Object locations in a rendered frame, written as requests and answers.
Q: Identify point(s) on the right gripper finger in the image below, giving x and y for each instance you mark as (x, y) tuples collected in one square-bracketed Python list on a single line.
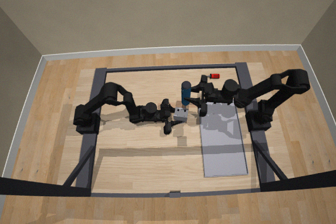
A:
[(195, 101), (196, 88)]

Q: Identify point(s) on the grey metal l-bracket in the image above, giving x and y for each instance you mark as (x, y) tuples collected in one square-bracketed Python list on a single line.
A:
[(180, 115)]

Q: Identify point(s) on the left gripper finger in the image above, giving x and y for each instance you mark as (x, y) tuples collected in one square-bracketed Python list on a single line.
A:
[(172, 109), (175, 122)]

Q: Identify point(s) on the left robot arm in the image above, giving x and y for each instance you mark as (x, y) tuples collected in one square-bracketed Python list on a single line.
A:
[(108, 95)]

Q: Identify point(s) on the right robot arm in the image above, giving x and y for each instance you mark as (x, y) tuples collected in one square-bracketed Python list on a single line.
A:
[(297, 83)]

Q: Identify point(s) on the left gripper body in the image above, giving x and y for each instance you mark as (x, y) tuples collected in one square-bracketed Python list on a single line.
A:
[(167, 128)]

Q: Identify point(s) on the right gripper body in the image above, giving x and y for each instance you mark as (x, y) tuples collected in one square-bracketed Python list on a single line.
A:
[(203, 105)]

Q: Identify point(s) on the red screwdriver handle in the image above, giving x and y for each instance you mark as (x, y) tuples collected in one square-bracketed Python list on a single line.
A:
[(214, 76)]

